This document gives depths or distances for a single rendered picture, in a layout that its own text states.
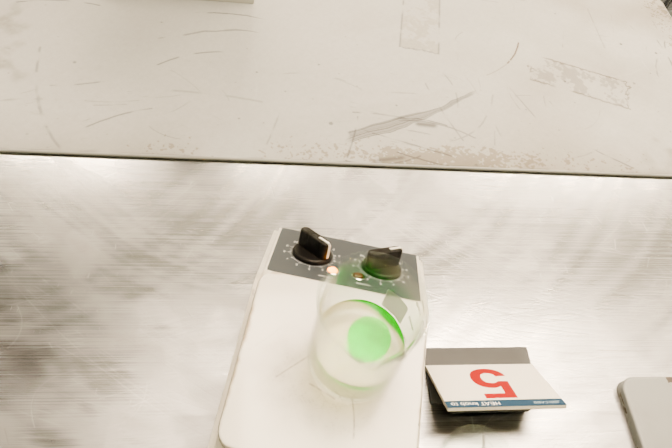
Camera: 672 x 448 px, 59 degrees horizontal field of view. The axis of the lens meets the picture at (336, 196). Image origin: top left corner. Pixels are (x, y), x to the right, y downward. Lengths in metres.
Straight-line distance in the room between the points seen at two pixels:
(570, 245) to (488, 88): 0.22
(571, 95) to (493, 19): 0.15
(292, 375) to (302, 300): 0.05
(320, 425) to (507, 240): 0.29
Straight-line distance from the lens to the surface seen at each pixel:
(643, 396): 0.56
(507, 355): 0.52
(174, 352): 0.49
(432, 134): 0.64
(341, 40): 0.73
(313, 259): 0.46
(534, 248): 0.59
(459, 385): 0.48
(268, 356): 0.39
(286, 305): 0.41
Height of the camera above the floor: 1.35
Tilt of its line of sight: 53 degrees down
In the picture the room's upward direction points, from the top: 12 degrees clockwise
